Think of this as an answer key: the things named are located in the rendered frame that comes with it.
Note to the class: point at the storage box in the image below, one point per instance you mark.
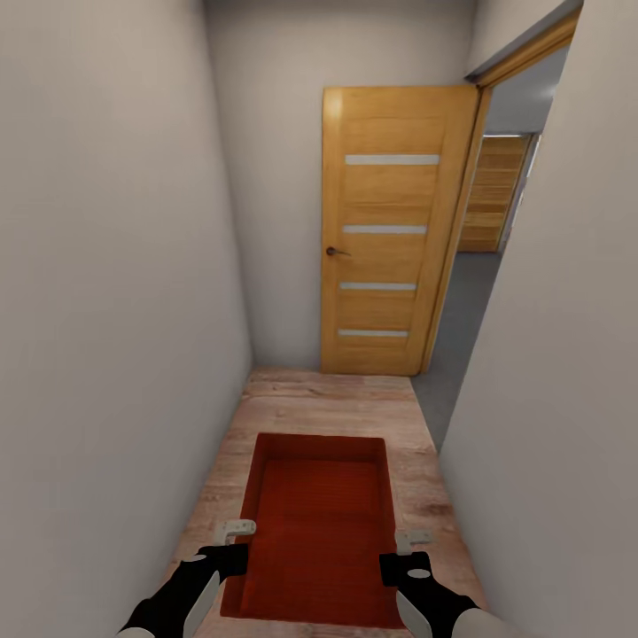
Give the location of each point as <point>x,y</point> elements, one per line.
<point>323,510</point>

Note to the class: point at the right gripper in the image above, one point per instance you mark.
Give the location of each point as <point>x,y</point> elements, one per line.
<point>391,564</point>

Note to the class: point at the garage door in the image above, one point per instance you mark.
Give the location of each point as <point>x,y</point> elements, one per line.
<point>500,160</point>

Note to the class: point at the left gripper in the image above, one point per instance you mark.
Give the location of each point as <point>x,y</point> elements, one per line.
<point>234,556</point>

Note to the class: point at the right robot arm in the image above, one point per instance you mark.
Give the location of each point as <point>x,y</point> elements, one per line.
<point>427,608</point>

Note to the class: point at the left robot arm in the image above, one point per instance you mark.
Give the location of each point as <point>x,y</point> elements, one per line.
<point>181,604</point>

